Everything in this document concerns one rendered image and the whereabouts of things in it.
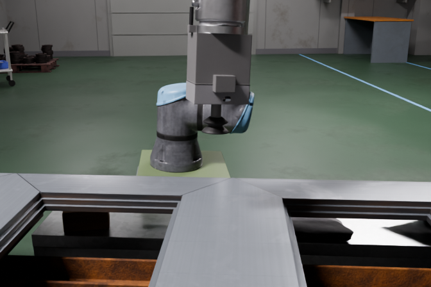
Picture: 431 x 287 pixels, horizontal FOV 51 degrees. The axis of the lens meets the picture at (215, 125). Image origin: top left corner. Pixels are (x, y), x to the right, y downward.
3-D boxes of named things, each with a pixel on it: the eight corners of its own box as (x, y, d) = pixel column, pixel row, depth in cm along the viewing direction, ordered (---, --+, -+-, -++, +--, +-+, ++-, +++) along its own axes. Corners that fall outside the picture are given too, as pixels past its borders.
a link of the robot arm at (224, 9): (253, -6, 65) (197, -10, 63) (251, 27, 66) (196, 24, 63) (237, -2, 72) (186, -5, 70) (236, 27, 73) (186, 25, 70)
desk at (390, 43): (374, 53, 1017) (378, 16, 995) (408, 62, 872) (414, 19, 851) (341, 54, 1010) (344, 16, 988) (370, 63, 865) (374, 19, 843)
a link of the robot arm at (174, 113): (160, 123, 135) (161, 78, 132) (205, 126, 134) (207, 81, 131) (152, 134, 123) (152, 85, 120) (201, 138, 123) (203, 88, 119)
